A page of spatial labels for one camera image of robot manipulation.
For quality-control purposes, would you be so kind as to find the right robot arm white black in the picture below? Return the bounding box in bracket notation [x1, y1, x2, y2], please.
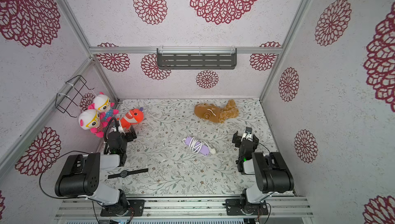
[225, 127, 294, 215]

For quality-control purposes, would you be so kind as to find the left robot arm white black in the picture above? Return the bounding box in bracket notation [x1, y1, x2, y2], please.
[55, 127, 137, 216]

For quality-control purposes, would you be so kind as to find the orange clownfish plush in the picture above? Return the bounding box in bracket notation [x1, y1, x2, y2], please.
[117, 107, 144, 130]

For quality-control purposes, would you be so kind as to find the black wrist watch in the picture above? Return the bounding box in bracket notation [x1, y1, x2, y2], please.
[108, 169, 149, 179]

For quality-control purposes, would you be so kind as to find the lower white pink doll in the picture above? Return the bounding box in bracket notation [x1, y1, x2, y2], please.
[78, 110, 108, 138]

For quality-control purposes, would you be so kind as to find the white pink doll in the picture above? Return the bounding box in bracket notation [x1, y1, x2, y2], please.
[78, 110, 108, 138]
[88, 92, 119, 121]

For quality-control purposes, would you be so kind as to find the brown plush toy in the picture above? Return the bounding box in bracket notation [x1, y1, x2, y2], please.
[194, 99, 239, 123]

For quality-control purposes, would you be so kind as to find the upper white pink doll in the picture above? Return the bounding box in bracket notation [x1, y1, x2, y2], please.
[88, 92, 119, 121]

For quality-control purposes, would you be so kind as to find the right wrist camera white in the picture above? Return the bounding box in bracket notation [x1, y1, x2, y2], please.
[241, 127, 253, 141]

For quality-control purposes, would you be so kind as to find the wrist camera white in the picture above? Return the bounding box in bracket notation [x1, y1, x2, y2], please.
[241, 127, 253, 141]
[111, 123, 125, 134]

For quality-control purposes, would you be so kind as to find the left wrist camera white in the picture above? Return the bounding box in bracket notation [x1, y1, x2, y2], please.
[111, 123, 125, 134]

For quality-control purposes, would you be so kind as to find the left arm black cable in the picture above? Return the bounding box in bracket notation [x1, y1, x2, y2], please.
[38, 149, 93, 200]

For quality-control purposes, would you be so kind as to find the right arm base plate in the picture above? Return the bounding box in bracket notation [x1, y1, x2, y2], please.
[223, 198, 269, 216]

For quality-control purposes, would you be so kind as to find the black wire basket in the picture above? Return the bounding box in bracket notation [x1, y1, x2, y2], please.
[55, 75, 96, 118]

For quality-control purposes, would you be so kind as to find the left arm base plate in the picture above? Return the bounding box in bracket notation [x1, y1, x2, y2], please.
[100, 199, 146, 217]

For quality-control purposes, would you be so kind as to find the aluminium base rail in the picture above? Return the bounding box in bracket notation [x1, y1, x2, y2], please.
[55, 196, 314, 224]

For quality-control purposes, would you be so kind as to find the dark grey wall shelf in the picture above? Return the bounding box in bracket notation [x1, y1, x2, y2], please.
[156, 48, 237, 70]

